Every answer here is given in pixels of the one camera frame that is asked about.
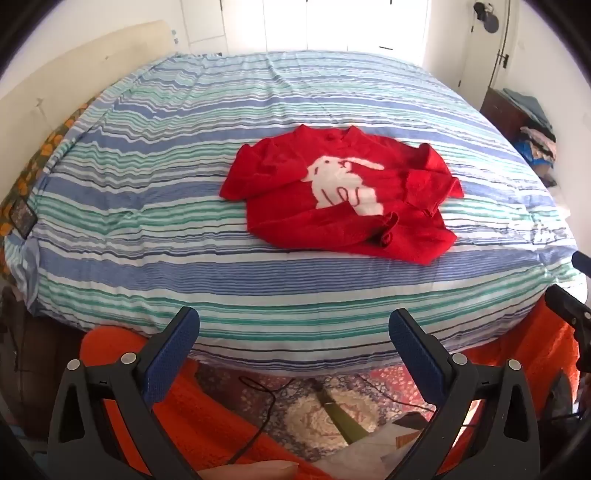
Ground white wardrobe doors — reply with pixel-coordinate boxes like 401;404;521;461
185;0;432;55

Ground white door with black latch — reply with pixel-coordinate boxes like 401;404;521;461
443;0;514;95

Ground dark wooden cabinet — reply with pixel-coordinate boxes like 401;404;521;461
480;87;532;144

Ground pile of folded clothes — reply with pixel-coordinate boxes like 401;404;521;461
501;88;560;185

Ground striped blue green duvet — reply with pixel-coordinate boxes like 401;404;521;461
25;50;583;377

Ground small dark card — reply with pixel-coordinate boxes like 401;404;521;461
9;200;37;232

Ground white paper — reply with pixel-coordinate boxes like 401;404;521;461
318;422;426;480

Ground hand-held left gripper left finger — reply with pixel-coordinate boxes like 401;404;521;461
46;305;218;480

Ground black cable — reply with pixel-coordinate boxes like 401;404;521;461
226;376;283;467

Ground orange floral mattress sheet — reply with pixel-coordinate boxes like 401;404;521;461
0;95;100;241

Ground yellow green strip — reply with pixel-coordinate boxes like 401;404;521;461
318;390;370;446

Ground red sweater with white rabbit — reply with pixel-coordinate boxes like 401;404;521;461
219;124;465;266

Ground beige headboard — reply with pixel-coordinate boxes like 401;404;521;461
0;19;174;139

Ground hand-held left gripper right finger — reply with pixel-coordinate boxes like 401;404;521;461
385;308;541;480

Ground orange knitted blanket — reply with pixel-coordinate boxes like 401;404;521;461
78;300;583;480

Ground person's bare leg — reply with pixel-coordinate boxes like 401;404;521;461
217;462;298;480

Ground patterned rug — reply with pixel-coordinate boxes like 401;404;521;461
194;364;444;462

